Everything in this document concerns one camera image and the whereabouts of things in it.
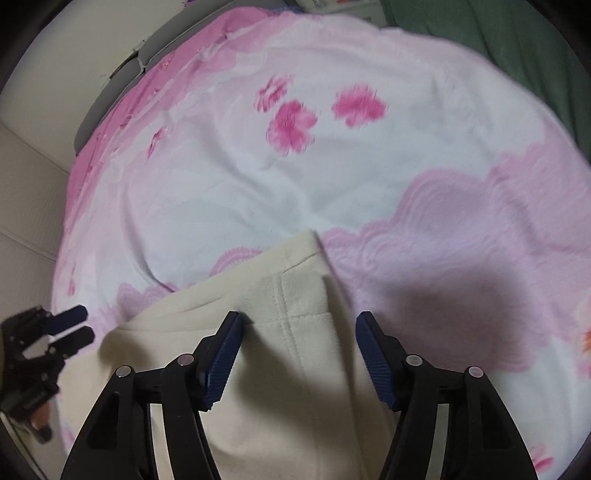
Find person's left hand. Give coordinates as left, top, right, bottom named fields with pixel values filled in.
left=29, top=403, right=53, bottom=444

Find white louvered wardrobe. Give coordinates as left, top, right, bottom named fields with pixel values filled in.
left=0, top=126, right=67, bottom=318

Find grey padded headboard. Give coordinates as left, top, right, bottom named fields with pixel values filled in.
left=73, top=0, right=298, bottom=155

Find cream beige pants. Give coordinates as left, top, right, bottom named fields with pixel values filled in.
left=58, top=232, right=394, bottom=479

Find green curtain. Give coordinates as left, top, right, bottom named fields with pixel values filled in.
left=382, top=1, right=590, bottom=156

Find pink floral bed duvet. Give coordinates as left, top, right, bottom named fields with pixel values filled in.
left=52, top=8, right=590, bottom=479

